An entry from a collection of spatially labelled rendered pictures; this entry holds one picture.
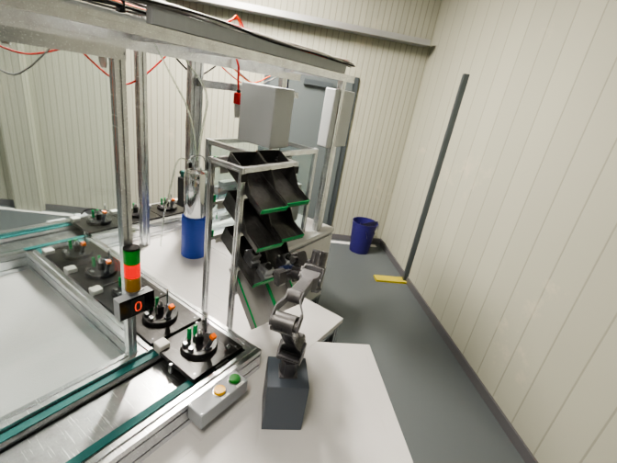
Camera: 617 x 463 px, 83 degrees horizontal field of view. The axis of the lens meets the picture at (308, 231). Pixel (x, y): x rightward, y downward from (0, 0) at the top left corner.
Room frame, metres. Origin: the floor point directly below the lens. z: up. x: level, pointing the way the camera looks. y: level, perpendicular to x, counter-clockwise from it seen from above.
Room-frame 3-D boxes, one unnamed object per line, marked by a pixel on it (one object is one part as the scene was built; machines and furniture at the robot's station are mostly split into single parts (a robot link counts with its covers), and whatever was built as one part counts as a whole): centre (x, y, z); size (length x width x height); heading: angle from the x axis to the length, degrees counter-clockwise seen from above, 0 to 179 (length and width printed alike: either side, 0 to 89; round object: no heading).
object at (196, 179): (2.01, 0.72, 1.32); 0.14 x 0.14 x 0.38
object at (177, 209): (2.43, 1.09, 1.01); 0.24 x 0.24 x 0.13; 58
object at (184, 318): (1.21, 0.57, 1.01); 0.24 x 0.24 x 0.13; 58
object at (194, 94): (2.33, 0.86, 1.56); 0.09 x 0.04 x 1.39; 148
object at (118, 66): (0.99, 0.58, 1.46); 0.03 x 0.03 x 1.00; 58
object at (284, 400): (0.93, -0.01, 0.96); 0.14 x 0.14 x 0.20; 9
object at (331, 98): (2.84, -0.07, 1.43); 0.30 x 0.09 x 1.13; 148
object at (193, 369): (1.08, 0.35, 0.96); 0.24 x 0.24 x 0.02; 58
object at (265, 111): (2.45, 0.38, 1.50); 0.38 x 0.21 x 0.88; 58
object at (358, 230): (4.46, -0.75, 0.23); 0.39 x 0.35 x 0.47; 99
